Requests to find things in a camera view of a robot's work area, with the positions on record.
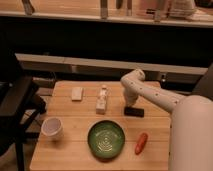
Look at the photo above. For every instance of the white rectangular sponge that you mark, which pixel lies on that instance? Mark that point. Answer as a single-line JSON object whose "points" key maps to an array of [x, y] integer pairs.
{"points": [[76, 93]]}

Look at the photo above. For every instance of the white small bottle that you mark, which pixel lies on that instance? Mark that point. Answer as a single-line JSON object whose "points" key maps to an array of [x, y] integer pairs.
{"points": [[101, 104]]}

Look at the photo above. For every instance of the green round plate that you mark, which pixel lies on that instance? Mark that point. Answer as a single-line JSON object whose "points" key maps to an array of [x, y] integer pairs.
{"points": [[106, 139]]}

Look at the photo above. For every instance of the orange carrot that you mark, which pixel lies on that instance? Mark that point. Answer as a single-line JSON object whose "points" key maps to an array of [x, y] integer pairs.
{"points": [[141, 143]]}

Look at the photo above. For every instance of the black eraser block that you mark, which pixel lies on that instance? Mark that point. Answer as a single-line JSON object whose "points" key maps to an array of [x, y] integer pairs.
{"points": [[130, 111]]}

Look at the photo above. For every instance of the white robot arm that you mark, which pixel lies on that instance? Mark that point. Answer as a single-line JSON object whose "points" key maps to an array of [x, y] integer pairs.
{"points": [[191, 132]]}

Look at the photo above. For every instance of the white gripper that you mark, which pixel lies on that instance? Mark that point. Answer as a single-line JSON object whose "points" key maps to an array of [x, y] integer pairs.
{"points": [[130, 100]]}

